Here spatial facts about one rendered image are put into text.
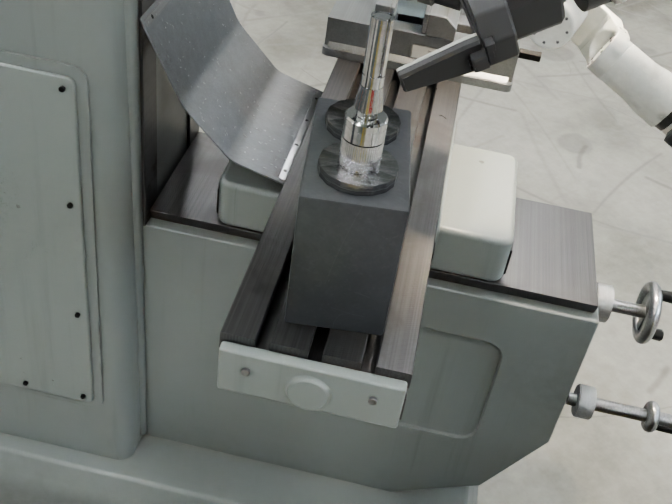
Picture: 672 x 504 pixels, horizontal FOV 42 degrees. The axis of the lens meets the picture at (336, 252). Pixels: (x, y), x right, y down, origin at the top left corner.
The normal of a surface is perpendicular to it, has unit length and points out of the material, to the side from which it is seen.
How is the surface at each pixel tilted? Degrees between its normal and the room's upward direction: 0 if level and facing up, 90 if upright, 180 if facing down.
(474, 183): 0
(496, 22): 71
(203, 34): 63
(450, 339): 90
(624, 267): 0
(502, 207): 0
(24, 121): 88
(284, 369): 90
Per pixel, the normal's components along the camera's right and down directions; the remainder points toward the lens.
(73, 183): -0.18, 0.58
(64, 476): -0.13, 0.26
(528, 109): 0.12, -0.77
